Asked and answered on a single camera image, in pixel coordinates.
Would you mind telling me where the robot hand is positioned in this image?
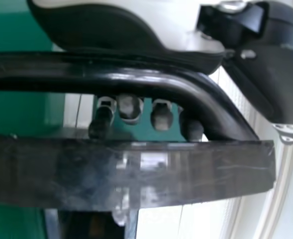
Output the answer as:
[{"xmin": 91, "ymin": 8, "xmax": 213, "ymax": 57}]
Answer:
[{"xmin": 26, "ymin": 0, "xmax": 293, "ymax": 145}]

